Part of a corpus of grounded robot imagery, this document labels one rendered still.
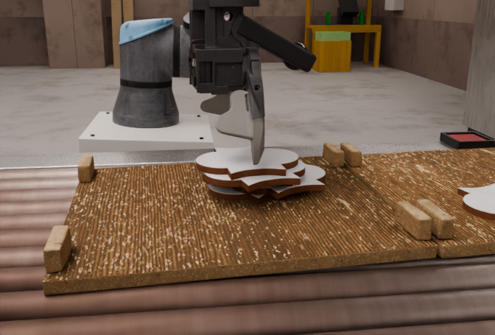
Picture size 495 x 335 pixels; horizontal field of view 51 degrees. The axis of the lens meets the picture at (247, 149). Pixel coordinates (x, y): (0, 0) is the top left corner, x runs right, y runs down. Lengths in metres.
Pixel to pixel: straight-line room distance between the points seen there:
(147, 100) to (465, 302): 0.81
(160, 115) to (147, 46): 0.15
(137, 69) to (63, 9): 8.93
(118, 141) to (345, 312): 0.67
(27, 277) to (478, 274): 0.47
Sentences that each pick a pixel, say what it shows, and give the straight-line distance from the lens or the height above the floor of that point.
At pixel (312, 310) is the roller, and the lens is 0.50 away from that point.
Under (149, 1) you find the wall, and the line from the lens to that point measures 10.39.
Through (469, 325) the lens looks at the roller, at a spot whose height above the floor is 0.92.
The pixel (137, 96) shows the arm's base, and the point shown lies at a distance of 1.16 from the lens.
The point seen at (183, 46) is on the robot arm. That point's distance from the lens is 1.14.
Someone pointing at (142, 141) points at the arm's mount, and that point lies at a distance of 1.06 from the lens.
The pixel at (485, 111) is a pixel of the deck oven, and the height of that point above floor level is 0.30.
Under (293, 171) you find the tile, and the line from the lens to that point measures 0.68.
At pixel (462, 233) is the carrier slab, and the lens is 0.65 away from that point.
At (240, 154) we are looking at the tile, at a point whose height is 0.99.
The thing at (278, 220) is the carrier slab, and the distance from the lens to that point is 0.64.
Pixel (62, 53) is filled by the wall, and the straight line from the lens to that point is 10.13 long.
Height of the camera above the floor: 1.19
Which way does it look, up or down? 16 degrees down
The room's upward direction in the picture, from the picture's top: straight up
